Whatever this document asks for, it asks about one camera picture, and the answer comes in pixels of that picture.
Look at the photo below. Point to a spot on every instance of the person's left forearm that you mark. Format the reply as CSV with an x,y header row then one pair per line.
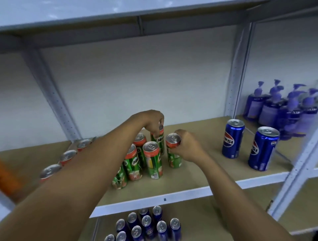
x,y
82,178

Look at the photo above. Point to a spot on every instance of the person's right hand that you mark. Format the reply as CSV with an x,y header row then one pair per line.
x,y
190,149

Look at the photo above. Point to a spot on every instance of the orange object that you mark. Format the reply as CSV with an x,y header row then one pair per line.
x,y
8,180

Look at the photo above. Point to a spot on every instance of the person's left fingers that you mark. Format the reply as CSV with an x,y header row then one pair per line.
x,y
159,126

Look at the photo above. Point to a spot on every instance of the green drink can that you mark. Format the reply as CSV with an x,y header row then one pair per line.
x,y
173,160
161,144

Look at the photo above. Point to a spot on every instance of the person's left hand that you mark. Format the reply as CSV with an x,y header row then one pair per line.
x,y
147,120

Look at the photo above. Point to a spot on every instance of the red drink can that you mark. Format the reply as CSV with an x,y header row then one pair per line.
x,y
67,157
49,171
83,144

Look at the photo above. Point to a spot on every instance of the group of small blue cans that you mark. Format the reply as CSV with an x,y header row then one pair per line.
x,y
147,227

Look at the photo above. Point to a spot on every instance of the person's right forearm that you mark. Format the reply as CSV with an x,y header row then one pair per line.
x,y
238,198

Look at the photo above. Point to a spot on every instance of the purple pump bottle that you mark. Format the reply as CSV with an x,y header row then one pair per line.
x,y
276,82
270,113
308,119
254,106
288,116

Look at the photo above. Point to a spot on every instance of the blue soda can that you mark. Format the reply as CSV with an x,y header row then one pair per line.
x,y
263,150
232,140

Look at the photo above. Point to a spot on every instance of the cluster of green cans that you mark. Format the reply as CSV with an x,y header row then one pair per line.
x,y
153,161

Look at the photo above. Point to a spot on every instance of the white metal shelving rack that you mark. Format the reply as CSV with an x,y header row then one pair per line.
x,y
198,192

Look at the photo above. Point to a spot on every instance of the brown shelf board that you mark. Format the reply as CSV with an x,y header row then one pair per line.
x,y
198,173
198,218
288,146

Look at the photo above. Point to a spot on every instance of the person's right thumb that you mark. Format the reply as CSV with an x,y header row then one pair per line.
x,y
180,134

